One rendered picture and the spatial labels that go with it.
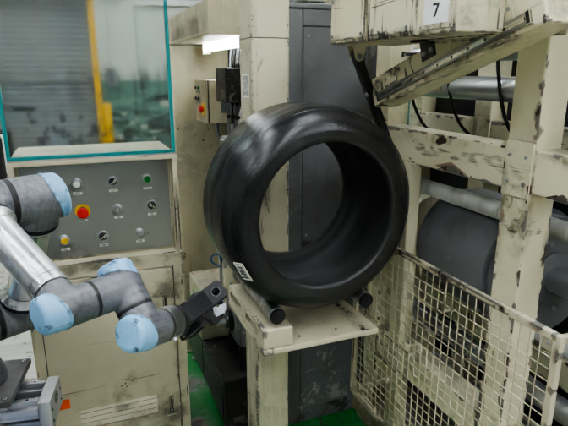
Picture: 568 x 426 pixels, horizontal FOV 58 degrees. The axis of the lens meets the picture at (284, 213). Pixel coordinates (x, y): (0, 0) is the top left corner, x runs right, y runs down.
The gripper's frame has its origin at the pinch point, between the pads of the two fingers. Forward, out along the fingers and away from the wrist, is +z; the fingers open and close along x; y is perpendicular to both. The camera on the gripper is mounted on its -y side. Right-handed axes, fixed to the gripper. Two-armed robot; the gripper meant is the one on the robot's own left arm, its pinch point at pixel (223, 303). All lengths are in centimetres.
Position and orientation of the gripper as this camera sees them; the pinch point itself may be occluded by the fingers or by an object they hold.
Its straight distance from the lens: 135.2
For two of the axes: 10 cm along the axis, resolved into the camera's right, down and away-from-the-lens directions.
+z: 3.7, 0.1, 9.3
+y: -7.2, 6.3, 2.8
